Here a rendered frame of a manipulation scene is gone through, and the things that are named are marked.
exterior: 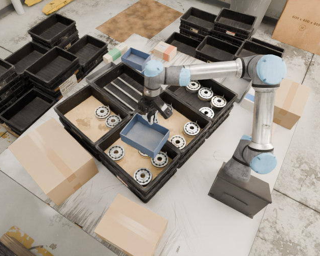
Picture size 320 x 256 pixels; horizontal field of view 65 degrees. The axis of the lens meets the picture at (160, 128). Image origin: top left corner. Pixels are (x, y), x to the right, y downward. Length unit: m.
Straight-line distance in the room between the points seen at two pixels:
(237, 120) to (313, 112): 1.49
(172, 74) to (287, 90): 1.14
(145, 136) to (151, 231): 0.47
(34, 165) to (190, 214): 0.91
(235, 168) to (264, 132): 0.28
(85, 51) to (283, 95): 2.00
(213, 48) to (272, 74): 1.87
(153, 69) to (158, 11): 3.18
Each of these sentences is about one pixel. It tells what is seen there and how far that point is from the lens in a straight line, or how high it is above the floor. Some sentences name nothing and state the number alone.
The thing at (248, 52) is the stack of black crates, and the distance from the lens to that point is 2.85.
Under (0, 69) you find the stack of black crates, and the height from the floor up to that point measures 0.49.
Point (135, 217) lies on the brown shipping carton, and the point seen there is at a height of 0.86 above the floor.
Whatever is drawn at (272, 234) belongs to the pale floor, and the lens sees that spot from 2.42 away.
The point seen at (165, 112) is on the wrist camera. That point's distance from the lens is 1.17.
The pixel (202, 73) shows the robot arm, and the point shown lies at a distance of 1.22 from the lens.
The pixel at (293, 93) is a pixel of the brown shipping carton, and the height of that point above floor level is 0.86.
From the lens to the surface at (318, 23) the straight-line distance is 3.95.
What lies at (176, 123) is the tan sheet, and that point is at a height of 0.83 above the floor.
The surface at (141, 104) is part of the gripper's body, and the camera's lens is 1.20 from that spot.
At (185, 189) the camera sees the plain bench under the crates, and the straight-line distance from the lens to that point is 1.59.
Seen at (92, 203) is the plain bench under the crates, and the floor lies 0.70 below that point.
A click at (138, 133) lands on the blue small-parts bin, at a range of 1.32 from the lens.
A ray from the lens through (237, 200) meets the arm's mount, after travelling 1.49.
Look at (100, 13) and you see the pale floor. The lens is 4.20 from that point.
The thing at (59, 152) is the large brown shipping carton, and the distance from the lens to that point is 1.55.
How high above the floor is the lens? 2.18
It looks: 56 degrees down
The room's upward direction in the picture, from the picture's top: 2 degrees clockwise
